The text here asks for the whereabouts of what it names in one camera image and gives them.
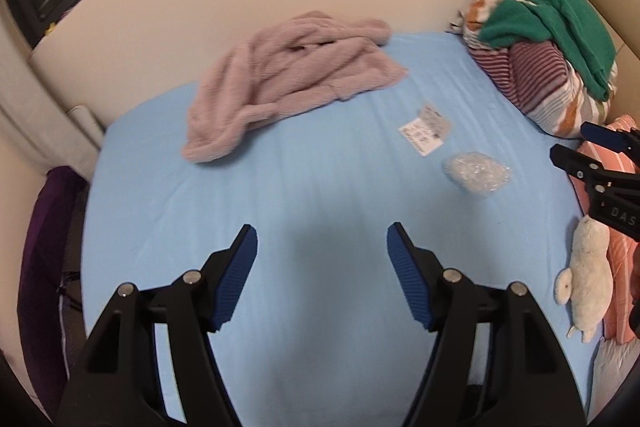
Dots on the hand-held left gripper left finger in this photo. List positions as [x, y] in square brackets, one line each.
[235, 277]

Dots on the white plush animal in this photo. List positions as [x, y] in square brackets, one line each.
[590, 277]

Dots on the clear packet with white label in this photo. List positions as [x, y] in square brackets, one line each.
[425, 129]

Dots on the pale window curtain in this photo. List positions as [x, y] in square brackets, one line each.
[45, 107]

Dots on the striped patterned quilt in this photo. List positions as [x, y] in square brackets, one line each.
[535, 77]

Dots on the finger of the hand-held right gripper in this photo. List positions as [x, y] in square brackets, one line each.
[575, 162]
[607, 134]

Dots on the pink fluffy garment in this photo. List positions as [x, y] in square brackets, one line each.
[280, 77]

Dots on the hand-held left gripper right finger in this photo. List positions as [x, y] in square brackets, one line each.
[407, 277]

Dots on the pink striped pillow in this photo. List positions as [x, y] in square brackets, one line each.
[620, 267]

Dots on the light blue bed sheet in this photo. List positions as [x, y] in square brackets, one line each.
[320, 187]

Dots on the clear plastic wrap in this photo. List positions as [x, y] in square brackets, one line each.
[475, 174]

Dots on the green knitted cloth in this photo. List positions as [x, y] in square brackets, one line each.
[550, 17]

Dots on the purple table cloth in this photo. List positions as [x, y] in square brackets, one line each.
[45, 282]

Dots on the person's right forearm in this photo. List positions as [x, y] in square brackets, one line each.
[635, 267]

